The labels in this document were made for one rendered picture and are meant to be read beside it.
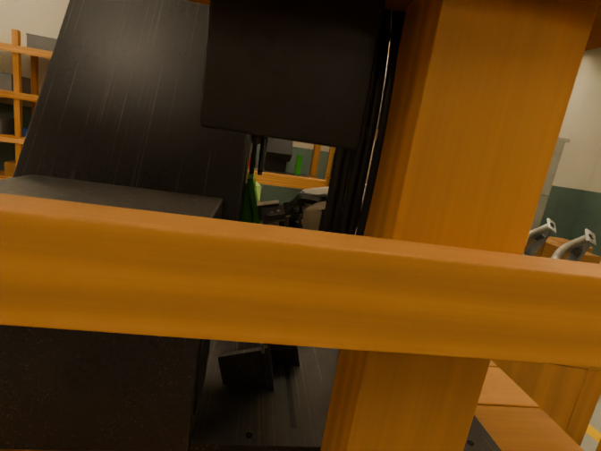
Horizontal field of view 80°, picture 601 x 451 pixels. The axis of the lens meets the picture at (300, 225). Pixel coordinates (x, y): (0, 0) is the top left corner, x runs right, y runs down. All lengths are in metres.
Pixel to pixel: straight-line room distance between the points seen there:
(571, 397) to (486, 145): 1.36
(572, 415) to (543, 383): 0.17
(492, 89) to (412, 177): 0.10
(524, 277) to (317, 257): 0.18
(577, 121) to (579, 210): 1.83
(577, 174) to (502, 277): 8.83
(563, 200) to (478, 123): 8.73
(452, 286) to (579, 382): 1.33
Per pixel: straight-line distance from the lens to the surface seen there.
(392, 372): 0.41
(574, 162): 9.07
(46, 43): 6.27
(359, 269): 0.29
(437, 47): 0.35
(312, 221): 0.65
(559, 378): 1.60
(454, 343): 0.36
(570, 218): 9.31
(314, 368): 0.80
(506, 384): 1.03
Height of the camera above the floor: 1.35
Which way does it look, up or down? 13 degrees down
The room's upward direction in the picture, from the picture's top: 9 degrees clockwise
